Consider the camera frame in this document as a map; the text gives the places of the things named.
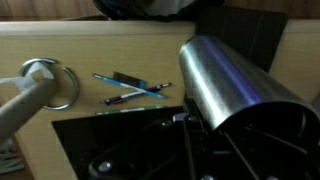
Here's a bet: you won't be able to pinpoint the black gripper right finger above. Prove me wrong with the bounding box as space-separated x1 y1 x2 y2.
214 124 320 180

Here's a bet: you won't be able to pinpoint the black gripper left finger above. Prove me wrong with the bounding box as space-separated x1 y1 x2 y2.
87 96 214 180

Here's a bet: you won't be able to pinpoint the silver metal cup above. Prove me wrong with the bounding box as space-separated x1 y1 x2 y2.
178 34 320 158

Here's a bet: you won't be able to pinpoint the green pen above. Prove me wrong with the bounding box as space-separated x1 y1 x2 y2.
95 105 167 117

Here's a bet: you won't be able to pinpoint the black flat mat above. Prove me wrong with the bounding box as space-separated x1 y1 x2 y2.
51 105 188 180

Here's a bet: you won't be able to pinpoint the dark purple pen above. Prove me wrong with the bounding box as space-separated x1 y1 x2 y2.
103 82 173 106

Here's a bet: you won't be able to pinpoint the light blue pen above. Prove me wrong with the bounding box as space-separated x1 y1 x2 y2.
92 73 167 100

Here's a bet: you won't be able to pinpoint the black and blue eraser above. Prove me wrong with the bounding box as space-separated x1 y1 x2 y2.
112 71 147 90

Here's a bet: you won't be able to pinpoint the white plastic piece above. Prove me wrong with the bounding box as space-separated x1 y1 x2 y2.
0 63 56 95

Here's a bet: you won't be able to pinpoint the dark bag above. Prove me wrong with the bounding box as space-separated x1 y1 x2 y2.
92 0 225 22

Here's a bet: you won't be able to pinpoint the silver metal ring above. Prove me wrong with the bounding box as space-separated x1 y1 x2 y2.
18 57 80 111

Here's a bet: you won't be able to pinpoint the white cables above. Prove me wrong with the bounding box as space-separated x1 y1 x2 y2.
0 138 25 175

